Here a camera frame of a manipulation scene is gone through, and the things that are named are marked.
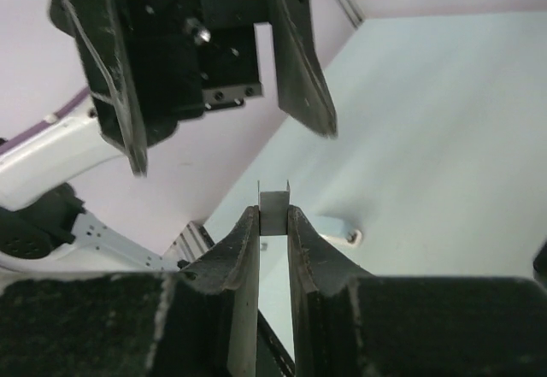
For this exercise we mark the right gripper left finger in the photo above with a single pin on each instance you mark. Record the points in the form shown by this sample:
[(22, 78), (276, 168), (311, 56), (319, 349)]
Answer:
[(199, 321)]

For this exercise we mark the staple strip from box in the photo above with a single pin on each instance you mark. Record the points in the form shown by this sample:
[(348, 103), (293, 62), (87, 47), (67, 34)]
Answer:
[(273, 210)]

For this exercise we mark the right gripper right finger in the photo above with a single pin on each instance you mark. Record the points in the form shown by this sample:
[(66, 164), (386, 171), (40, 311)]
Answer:
[(348, 322)]

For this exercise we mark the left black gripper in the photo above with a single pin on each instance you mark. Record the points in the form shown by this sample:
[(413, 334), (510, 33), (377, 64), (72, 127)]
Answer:
[(151, 64)]

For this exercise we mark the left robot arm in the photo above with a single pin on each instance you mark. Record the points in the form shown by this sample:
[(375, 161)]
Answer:
[(44, 225)]

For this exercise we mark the light blue stapler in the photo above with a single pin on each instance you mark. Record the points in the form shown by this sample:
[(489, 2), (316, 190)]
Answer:
[(337, 231)]

